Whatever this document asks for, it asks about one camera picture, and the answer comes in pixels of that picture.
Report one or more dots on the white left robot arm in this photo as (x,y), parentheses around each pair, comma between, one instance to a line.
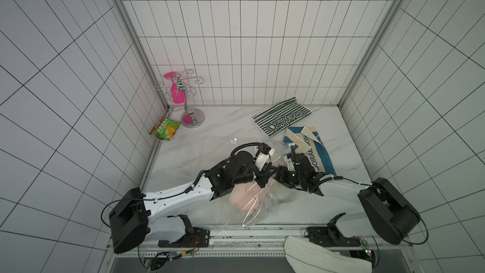
(157,215)

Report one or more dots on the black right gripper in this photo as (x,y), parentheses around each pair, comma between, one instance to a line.
(287,172)

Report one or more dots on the white striped cloth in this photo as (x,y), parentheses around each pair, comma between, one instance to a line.
(306,257)

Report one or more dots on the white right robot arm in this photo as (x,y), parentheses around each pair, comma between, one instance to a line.
(382,210)

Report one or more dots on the chrome cup holder stand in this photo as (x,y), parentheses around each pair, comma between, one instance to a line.
(192,117)

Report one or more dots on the clear plastic vacuum bag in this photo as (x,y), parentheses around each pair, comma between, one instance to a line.
(219,213)

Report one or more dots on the green snack packet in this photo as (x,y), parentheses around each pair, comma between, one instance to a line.
(165,129)

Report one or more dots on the green white striped towel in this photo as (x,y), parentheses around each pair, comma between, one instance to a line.
(277,118)

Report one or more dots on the teal and beige towel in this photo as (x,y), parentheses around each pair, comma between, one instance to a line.
(306,140)

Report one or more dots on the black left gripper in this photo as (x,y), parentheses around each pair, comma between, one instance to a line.
(266,172)

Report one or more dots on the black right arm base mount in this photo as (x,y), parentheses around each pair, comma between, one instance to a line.
(330,236)

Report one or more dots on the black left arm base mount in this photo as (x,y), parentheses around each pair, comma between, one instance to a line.
(178,232)

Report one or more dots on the pink towel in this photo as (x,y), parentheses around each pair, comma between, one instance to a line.
(252,200)

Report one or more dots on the pink plastic scoop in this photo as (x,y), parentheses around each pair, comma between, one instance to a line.
(177,88)

